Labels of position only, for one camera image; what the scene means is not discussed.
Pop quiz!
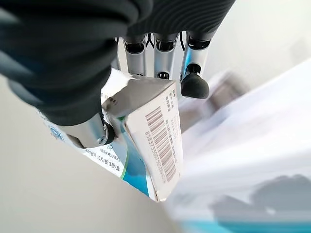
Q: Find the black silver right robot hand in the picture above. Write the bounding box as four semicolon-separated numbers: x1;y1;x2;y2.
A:
0;0;236;149

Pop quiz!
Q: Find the grey packet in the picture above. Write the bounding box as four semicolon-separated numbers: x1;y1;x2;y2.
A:
36;67;185;203

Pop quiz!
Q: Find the white blue medical cart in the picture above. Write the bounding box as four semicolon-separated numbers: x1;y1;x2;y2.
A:
167;58;311;233

